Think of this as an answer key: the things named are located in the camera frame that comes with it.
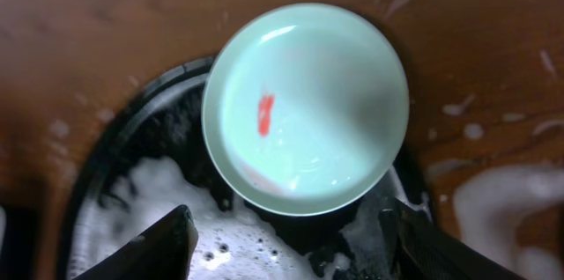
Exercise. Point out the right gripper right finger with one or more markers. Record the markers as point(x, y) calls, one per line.
point(417, 249)

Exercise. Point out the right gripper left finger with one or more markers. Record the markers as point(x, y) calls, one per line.
point(162, 251)

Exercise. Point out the mint plate small red stain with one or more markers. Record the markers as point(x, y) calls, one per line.
point(305, 109)

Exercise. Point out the black round tray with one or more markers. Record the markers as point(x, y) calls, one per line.
point(152, 158)

